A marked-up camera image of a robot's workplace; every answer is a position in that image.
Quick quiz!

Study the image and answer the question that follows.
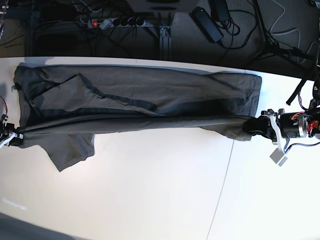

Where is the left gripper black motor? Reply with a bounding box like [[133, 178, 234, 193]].
[[243, 108, 320, 153]]

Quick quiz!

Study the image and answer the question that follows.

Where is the black adapter cable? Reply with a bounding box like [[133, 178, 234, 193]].
[[214, 8, 258, 60]]

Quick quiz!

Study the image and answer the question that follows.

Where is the white power strip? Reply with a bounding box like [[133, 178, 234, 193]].
[[86, 17, 147, 30]]

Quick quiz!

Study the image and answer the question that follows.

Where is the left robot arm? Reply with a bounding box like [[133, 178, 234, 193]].
[[242, 0, 320, 155]]

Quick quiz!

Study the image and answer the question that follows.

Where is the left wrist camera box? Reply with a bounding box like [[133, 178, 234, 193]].
[[269, 148, 288, 167]]

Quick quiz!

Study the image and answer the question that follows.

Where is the grey T-shirt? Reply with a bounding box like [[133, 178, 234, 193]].
[[13, 65, 262, 171]]

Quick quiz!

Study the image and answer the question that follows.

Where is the black tripod stand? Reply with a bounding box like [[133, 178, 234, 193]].
[[248, 0, 316, 69]]

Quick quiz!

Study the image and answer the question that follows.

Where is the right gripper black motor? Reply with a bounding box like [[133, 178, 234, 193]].
[[0, 114, 24, 148]]

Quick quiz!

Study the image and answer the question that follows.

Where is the aluminium table frame leg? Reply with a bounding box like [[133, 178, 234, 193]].
[[146, 12, 175, 61]]

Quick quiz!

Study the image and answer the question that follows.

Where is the white cable on floor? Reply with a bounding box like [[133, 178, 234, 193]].
[[269, 0, 320, 58]]

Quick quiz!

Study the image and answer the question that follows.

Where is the black power adapter brick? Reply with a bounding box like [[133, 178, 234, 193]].
[[190, 6, 224, 43]]

